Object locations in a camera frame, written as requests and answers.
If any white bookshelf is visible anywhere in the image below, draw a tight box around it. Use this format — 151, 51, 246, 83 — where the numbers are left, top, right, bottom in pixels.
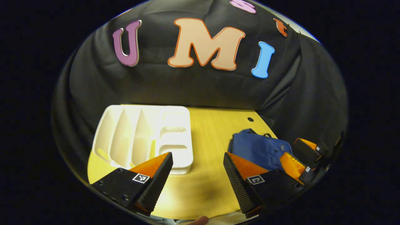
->
92, 105, 194, 175

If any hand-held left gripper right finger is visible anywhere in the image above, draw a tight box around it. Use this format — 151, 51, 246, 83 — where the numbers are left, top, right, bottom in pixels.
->
223, 152, 306, 219

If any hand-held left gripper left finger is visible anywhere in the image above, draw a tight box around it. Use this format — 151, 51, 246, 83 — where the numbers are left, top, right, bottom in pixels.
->
91, 152, 174, 217

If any blue schoolbag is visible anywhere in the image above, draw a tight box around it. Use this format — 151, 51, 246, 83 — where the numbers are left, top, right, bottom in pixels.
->
228, 128, 294, 172

